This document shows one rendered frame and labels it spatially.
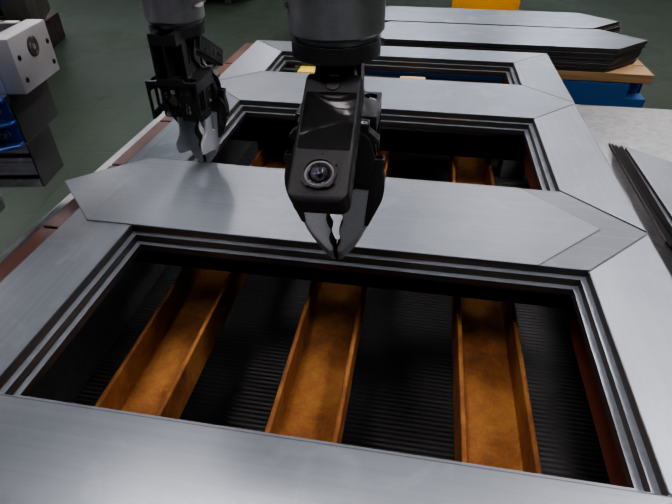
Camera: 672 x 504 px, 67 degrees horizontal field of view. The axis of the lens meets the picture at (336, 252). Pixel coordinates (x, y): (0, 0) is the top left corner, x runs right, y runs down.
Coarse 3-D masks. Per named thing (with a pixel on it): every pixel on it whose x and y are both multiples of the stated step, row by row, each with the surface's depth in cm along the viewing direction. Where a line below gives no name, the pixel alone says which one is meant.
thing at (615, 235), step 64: (384, 64) 124; (448, 64) 121; (512, 64) 119; (448, 128) 95; (512, 128) 94; (128, 256) 63; (256, 256) 63; (320, 256) 62; (384, 256) 62; (576, 256) 60; (64, 320) 53; (0, 384) 46; (640, 448) 41
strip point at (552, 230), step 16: (528, 192) 72; (528, 208) 68; (544, 208) 68; (560, 208) 68; (528, 224) 65; (544, 224) 65; (560, 224) 65; (576, 224) 65; (592, 224) 65; (544, 240) 63; (560, 240) 63; (576, 240) 63; (544, 256) 60
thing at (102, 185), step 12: (120, 168) 77; (132, 168) 77; (96, 180) 74; (108, 180) 74; (120, 180) 74; (84, 192) 72; (96, 192) 72; (108, 192) 72; (84, 204) 69; (96, 204) 69
